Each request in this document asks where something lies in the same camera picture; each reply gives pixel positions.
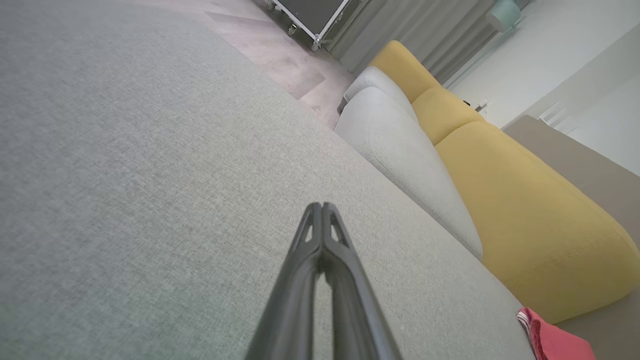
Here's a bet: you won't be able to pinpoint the medium yellow sofa cushion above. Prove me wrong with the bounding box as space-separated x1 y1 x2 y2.
410 87 486 147

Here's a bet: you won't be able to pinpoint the small grey sofa back cushion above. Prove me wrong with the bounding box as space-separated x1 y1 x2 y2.
343 66 420 124

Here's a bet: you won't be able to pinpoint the small yellow sofa cushion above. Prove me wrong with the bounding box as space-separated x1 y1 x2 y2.
369 40 444 104

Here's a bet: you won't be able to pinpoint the red white sports jersey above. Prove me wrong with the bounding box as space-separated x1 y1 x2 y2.
516 306 597 360

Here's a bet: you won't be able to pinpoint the white slatted wall vent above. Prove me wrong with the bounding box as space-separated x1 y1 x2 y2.
537 99 577 134

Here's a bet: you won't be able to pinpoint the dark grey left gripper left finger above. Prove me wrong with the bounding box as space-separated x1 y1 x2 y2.
244 202 324 360

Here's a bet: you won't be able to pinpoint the teal lamp shade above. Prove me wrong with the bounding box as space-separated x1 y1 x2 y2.
487 0 522 32

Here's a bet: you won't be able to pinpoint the grey pleated curtain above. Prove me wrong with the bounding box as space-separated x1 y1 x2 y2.
327 0 522 86

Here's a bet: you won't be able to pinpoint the black flight case silver edges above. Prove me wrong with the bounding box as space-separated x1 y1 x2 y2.
265 0 362 52

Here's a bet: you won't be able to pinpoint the grey fabric sofa seat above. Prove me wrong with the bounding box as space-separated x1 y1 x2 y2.
0 0 539 360

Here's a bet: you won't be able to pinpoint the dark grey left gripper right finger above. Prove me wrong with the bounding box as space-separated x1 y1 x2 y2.
322 202 404 360

